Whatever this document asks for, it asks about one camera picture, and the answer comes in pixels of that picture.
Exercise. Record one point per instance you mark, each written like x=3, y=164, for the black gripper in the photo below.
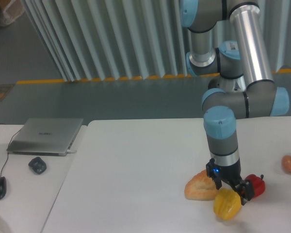
x=231, y=176

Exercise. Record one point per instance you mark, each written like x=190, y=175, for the yellow bell pepper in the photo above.
x=227, y=204

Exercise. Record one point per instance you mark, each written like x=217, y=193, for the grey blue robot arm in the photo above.
x=227, y=39

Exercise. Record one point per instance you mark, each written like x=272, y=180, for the red bell pepper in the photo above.
x=258, y=184

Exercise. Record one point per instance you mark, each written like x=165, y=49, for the golden puff pastry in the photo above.
x=201, y=188

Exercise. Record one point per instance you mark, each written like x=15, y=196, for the brown egg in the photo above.
x=286, y=163

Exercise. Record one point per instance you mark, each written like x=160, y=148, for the silver closed laptop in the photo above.
x=46, y=136

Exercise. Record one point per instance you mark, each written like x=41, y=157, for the black earbuds case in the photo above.
x=37, y=165

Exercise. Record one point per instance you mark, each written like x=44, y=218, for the white folding partition screen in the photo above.
x=136, y=38

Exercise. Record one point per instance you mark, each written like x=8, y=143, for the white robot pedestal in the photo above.
x=228, y=85

